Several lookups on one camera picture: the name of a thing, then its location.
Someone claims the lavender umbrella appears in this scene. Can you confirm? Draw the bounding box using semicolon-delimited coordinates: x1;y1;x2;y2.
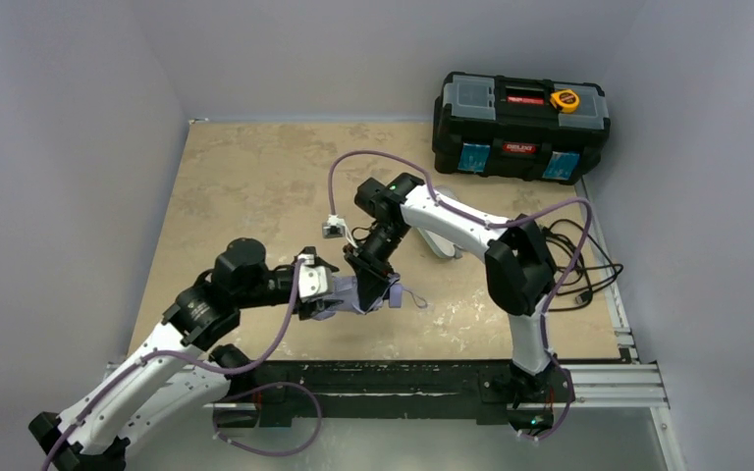
305;274;428;321

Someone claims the mint green umbrella sleeve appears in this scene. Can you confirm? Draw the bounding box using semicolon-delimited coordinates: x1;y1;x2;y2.
415;186;464;261

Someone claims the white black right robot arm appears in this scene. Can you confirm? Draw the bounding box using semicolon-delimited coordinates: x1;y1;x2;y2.
344;173;557;400

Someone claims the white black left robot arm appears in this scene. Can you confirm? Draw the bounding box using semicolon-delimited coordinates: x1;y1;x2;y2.
28;237;339;470

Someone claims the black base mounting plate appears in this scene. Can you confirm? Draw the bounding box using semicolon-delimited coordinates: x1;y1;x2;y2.
242;359;575;431

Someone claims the black toolbox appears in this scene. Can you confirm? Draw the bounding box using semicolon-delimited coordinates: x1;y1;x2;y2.
432;72;611;185

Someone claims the yellow tape measure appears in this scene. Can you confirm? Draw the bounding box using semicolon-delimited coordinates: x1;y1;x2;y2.
550;88;581;114

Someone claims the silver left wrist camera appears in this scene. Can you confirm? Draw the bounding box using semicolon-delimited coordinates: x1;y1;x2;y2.
296;253;333;302

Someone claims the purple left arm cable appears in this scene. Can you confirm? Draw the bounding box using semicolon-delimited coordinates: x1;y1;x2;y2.
39;259;324;471

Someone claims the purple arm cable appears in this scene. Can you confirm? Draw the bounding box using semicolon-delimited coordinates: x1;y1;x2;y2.
39;259;324;471
327;150;594;444

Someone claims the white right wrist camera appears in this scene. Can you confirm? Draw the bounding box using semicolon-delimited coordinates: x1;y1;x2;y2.
321;214;350;239

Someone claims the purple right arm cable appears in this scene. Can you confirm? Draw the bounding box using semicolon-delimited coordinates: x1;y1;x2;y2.
327;150;594;444

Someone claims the black cable on table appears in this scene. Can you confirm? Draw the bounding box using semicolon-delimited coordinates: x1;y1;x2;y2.
539;219;625;315

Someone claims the aluminium rail frame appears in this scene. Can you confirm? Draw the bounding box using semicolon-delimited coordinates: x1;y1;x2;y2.
79;175;687;471

